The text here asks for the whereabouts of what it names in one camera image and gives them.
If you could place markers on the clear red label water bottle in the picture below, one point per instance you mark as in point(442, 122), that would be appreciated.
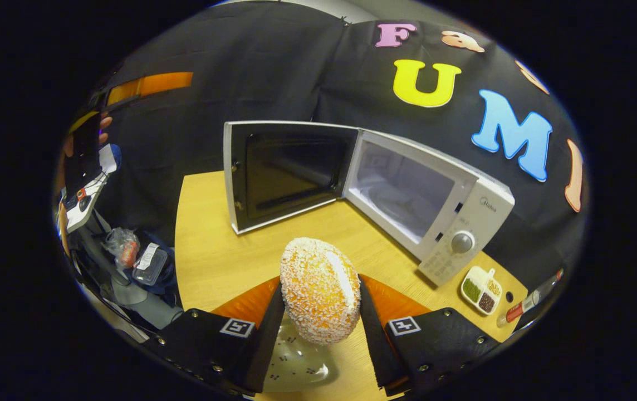
point(527, 303)

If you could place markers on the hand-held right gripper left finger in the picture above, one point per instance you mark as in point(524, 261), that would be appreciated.
point(263, 356)

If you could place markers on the white side table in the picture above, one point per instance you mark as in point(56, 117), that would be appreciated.
point(96, 192)

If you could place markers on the white patterned plate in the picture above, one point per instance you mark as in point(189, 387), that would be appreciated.
point(296, 362)

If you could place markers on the white divided dish of beans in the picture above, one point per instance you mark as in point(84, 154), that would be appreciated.
point(481, 289)

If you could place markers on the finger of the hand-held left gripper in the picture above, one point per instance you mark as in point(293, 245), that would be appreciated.
point(157, 84)
point(82, 121)

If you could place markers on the black backdrop cloth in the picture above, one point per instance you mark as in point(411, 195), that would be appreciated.
point(274, 67)

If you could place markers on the white microwave oven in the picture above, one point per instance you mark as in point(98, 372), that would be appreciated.
point(480, 223)

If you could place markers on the clear plastic bag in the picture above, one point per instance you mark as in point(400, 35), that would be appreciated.
point(121, 245)

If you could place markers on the coconut coated round bread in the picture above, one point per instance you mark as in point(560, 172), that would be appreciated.
point(318, 289)

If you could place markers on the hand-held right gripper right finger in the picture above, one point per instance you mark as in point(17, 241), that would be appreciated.
point(377, 351)

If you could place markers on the clear plastic box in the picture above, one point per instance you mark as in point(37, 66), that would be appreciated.
point(150, 265)

